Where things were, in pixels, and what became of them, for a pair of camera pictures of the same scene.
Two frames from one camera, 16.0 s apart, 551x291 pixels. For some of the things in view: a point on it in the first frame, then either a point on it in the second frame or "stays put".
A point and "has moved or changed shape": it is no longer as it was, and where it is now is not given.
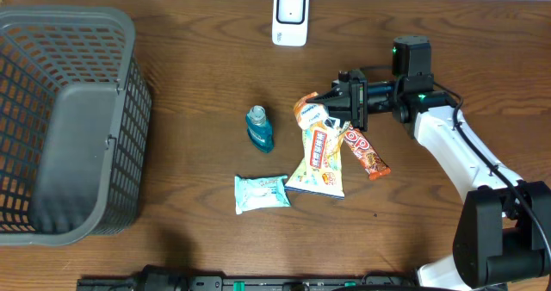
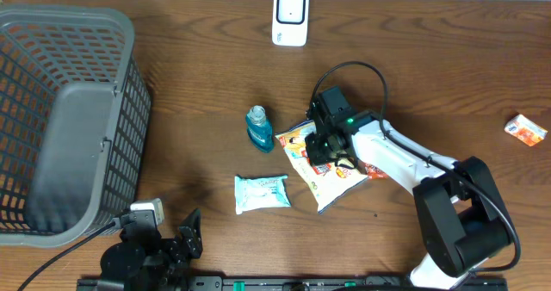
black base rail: (248, 283) stays put
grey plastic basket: (75, 125) stays put
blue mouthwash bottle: (260, 129) stays put
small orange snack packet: (300, 102) -> (525, 130)
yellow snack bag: (320, 171) has moved or changed shape
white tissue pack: (254, 192) stays put
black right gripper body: (368, 97) -> (319, 150)
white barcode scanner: (290, 16) stays put
